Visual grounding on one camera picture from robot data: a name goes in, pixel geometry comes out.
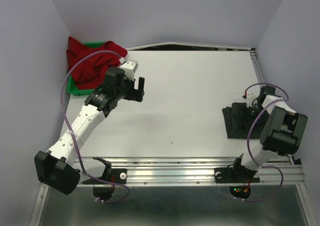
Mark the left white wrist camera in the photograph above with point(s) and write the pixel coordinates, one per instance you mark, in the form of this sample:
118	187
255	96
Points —
130	67

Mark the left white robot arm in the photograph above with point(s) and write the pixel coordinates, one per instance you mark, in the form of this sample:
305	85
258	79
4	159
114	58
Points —
54	167

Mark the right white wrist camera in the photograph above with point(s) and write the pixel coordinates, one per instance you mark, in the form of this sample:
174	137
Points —
249	99

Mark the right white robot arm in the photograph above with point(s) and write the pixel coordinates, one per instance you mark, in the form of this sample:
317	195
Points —
282	133

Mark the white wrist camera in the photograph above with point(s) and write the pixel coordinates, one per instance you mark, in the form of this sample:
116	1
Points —
249	99
130	67

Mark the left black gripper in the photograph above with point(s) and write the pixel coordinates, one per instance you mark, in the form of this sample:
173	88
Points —
135	95

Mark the dark grey dotted skirt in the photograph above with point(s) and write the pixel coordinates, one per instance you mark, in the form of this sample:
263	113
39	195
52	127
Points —
234	127

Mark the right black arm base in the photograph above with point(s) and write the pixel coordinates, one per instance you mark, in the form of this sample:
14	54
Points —
228	175

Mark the aluminium rail frame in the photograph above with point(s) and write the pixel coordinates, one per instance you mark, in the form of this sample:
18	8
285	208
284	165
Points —
171	145

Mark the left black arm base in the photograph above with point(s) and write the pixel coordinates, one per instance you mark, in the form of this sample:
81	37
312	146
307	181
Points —
113	175

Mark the white back wall trim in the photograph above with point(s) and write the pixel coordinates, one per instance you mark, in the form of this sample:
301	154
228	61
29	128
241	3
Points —
179	46

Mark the green plastic bin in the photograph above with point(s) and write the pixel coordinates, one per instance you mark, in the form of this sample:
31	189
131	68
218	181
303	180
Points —
71	85

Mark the red skirt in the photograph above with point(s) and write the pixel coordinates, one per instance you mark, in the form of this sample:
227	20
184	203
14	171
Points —
90	73

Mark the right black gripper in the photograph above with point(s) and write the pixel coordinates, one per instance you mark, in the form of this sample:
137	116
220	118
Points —
246	113

